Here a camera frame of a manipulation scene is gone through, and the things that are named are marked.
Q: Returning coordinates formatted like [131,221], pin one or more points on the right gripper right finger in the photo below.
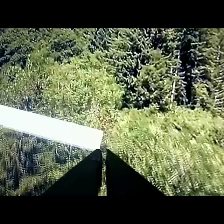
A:
[125,180]

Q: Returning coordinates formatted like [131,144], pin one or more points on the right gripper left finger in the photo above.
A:
[85,178]

